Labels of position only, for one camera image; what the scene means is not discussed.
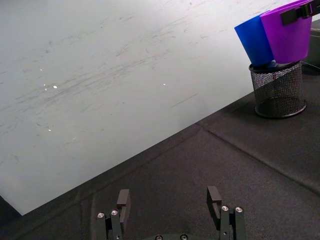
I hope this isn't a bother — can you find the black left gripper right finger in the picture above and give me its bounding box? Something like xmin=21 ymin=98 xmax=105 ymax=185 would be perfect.
xmin=206 ymin=185 xmax=247 ymax=240

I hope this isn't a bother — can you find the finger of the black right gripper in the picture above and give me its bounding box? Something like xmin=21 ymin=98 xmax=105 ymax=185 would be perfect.
xmin=280 ymin=0 xmax=316 ymax=26

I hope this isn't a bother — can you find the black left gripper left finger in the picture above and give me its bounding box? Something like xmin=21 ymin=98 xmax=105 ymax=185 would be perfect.
xmin=96 ymin=188 xmax=132 ymax=240

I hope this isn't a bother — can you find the purple plastic sheet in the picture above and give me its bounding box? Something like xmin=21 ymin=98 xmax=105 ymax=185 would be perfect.
xmin=259 ymin=0 xmax=312 ymax=65

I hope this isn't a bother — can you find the black table cloth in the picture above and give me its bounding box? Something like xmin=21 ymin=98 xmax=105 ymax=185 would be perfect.
xmin=0 ymin=59 xmax=320 ymax=240

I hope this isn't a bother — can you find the blue plastic sheet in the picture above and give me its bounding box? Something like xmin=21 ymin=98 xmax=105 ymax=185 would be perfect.
xmin=233 ymin=14 xmax=277 ymax=70

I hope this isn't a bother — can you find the black wire mesh cup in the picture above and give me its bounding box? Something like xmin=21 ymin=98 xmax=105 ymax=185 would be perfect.
xmin=248 ymin=60 xmax=308 ymax=119

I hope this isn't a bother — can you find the plain pale wall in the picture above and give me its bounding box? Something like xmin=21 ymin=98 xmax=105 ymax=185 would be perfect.
xmin=0 ymin=0 xmax=298 ymax=216

